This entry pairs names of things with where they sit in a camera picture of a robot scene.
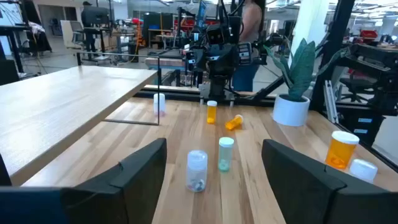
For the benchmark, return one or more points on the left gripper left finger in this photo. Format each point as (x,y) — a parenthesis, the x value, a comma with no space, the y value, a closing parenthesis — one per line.
(130,186)

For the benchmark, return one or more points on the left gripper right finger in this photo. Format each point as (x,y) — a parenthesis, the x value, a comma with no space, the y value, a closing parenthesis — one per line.
(304,193)

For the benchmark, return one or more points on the small orange pill bottle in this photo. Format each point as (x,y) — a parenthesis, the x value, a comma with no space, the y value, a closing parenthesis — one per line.
(234,122)
(211,113)

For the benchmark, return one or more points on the white cap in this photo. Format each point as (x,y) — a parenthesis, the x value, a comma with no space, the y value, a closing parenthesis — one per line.
(340,152)

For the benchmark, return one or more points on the clear pill bottle colourful capsules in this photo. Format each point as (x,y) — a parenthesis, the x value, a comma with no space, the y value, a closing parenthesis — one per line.
(363,169)

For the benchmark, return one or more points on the clear pill bottle pink pills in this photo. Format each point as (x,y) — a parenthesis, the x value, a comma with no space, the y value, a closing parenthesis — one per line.
(159,104)

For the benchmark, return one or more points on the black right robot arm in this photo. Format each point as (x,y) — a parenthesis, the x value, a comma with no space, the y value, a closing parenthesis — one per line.
(217,84)

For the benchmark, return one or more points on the wooden shelf black metal legs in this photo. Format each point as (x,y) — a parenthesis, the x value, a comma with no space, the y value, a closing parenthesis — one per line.
(62,102)

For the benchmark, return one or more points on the person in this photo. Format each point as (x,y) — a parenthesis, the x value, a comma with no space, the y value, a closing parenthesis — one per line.
(89,18)
(252,21)

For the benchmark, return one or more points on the wooden workbench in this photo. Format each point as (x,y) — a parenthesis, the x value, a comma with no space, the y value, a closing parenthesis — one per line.
(164,63)

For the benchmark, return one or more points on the snake plant in white pot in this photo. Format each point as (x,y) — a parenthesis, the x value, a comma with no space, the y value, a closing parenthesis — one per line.
(290,112)

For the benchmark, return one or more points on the black cabinet blue labels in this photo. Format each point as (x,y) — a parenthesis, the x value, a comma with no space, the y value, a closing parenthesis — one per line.
(351,124)

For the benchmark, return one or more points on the silver aluminium extrusion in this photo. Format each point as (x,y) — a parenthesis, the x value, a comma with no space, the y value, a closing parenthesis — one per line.
(330,102)

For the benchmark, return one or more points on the red storage bin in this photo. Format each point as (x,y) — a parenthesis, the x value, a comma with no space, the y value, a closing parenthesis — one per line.
(368,33)

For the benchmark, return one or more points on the black background desk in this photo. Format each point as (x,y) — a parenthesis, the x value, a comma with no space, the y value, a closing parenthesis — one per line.
(15,29)

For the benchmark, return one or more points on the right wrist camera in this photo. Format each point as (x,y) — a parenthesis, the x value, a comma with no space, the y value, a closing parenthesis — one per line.
(215,35)

